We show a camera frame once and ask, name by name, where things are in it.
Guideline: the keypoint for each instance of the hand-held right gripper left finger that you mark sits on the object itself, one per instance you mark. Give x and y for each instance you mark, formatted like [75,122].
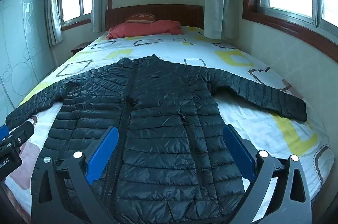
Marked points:
[103,152]

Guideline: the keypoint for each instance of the brown wooden nightstand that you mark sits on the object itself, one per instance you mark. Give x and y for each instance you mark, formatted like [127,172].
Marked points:
[79,47]

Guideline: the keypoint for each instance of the orange printed cushion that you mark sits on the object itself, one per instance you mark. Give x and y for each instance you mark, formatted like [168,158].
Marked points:
[141,17]

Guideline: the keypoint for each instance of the black quilted puffer jacket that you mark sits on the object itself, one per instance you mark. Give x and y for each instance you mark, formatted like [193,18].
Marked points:
[158,121]

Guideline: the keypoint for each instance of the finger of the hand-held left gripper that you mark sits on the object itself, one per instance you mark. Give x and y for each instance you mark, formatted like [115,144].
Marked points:
[3,132]
[23,131]

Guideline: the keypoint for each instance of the brown wooden headboard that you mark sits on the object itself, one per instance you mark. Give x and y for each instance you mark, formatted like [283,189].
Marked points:
[174,14]

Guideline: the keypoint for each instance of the pale patterned wardrobe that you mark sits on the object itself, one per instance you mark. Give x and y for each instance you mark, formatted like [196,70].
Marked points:
[21,41]

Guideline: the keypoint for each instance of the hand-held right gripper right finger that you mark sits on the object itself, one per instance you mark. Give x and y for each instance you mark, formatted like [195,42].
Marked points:
[239,152]

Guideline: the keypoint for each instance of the bed with printed sheet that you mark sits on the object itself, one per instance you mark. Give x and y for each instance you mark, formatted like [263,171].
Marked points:
[264,131]

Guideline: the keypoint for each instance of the red pillow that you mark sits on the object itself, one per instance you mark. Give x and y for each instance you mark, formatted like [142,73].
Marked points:
[148,28]

